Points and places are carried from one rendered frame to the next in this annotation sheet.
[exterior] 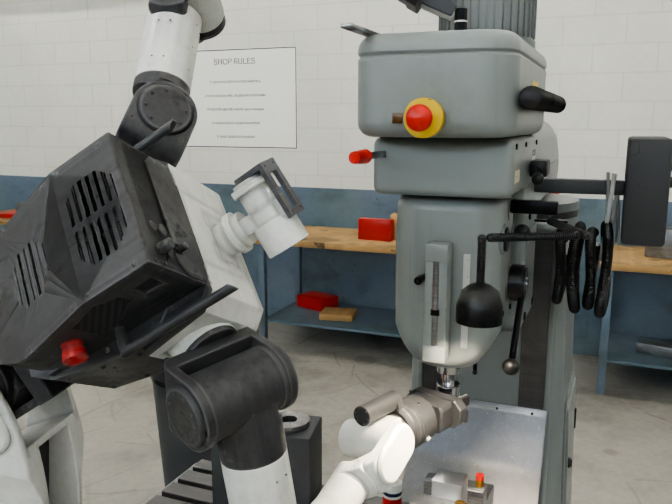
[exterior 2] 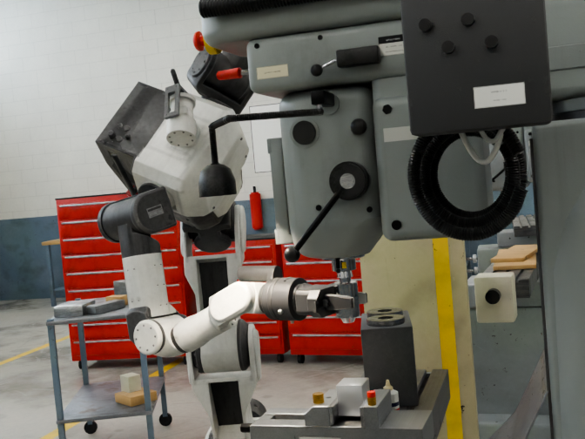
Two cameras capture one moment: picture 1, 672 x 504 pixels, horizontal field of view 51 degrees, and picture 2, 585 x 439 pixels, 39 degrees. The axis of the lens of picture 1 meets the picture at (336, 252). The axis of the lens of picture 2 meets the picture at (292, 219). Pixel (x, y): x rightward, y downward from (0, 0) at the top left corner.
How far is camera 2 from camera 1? 2.11 m
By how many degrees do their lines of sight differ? 84
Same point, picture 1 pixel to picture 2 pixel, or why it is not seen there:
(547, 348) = (544, 300)
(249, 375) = (120, 205)
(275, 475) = (126, 266)
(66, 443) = (227, 269)
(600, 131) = not seen: outside the picture
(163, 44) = not seen: hidden behind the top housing
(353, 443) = not seen: hidden behind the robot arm
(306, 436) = (365, 328)
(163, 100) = (200, 57)
